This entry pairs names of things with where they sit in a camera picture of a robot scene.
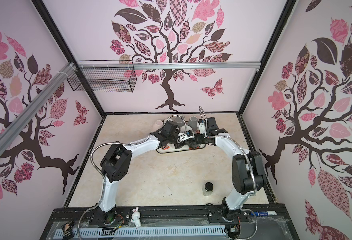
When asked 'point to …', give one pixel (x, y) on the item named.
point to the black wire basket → (107, 75)
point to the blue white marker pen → (263, 213)
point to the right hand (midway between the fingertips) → (198, 136)
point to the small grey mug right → (193, 122)
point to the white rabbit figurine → (135, 216)
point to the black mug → (193, 145)
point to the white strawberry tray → (170, 148)
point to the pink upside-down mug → (158, 124)
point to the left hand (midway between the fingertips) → (187, 140)
